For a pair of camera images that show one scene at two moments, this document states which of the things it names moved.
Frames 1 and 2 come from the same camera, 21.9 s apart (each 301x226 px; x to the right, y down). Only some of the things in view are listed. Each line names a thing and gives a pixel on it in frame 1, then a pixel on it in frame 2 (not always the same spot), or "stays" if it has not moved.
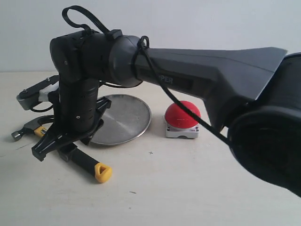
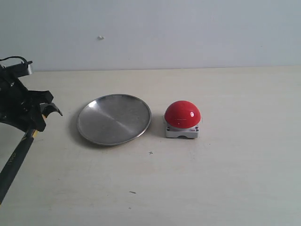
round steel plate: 128,117 stays
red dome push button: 180,122 stays
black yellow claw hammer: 102,172 to 11,169
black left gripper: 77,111 to 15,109
